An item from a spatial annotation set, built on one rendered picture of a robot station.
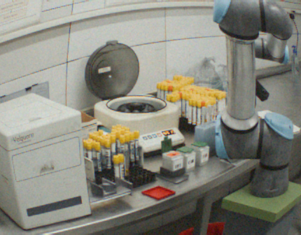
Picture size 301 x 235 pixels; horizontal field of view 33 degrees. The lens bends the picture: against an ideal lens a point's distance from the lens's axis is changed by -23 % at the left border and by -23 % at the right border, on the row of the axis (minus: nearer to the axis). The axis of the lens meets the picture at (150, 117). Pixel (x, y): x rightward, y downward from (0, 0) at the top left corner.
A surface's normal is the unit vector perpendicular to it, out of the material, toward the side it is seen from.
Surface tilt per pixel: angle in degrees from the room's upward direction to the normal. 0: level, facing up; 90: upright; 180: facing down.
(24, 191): 90
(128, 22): 90
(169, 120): 90
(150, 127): 90
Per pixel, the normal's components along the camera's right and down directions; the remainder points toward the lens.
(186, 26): 0.70, 0.22
